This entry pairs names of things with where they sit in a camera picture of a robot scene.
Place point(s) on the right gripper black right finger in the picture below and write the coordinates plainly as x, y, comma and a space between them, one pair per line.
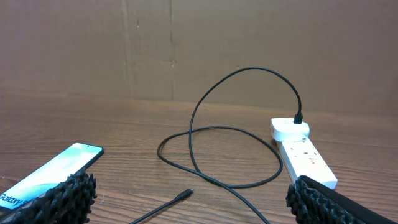
313, 203

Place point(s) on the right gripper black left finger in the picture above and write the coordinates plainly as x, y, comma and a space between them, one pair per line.
68, 203

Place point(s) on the black Samsung Galaxy smartphone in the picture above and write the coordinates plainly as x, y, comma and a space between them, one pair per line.
49, 175

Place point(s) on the white USB charger adapter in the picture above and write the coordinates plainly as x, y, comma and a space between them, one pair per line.
285, 130

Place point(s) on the white power strip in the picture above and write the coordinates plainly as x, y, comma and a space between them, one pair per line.
302, 158

